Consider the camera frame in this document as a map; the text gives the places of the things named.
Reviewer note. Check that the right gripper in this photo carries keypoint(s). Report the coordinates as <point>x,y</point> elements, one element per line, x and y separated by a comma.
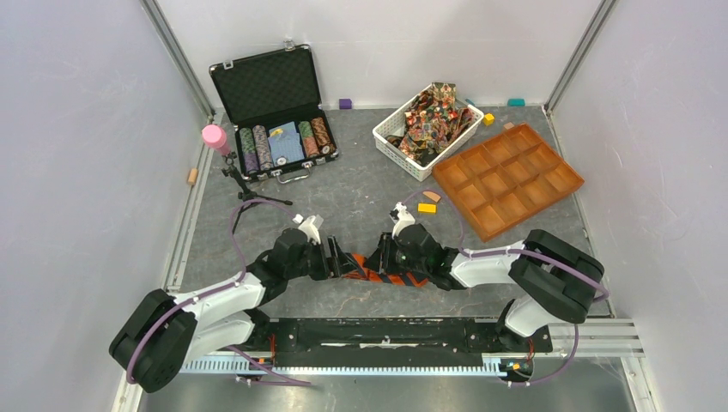
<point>380,258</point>

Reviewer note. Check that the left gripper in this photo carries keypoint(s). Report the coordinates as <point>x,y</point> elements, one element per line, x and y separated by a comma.
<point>341,263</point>

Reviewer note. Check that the orange navy striped tie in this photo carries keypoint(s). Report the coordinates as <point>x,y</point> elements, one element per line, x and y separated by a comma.
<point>363,273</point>

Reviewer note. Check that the wooden compartment tray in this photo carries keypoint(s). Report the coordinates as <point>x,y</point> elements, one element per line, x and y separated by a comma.
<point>506,180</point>

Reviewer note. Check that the white plastic basket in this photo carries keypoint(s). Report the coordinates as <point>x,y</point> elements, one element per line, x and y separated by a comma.
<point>394,124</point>

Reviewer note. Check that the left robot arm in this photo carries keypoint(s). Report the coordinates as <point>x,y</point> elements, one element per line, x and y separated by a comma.
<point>166,331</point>

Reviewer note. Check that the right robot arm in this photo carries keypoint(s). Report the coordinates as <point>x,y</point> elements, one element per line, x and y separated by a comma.
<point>559,281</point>

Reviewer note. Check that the patterned colourful ties pile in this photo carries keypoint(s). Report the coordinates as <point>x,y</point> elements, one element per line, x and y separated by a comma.
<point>433,121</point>

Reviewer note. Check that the yellow block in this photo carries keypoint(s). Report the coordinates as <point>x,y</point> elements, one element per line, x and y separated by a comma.
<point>427,208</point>

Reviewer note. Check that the brown wooden block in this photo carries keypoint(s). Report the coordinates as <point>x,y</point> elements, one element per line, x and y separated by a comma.
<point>434,197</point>

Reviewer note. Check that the small yellow cube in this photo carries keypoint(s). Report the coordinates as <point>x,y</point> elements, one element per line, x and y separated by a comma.
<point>488,119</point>

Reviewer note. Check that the purple block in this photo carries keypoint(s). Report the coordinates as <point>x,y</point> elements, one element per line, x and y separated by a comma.
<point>345,104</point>

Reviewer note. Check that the cork piece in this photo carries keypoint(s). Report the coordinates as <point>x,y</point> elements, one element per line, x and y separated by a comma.
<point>192,176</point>

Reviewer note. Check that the black poker chip case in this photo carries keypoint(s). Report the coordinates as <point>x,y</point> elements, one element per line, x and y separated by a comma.
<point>274,104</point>

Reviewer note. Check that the pink microphone on tripod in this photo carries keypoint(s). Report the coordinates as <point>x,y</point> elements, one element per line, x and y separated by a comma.
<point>215,137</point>

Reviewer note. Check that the teal block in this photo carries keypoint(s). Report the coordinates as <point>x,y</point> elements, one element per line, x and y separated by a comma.
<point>516,102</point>

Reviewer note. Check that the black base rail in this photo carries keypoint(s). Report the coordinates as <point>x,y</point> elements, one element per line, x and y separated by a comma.
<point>388,342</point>

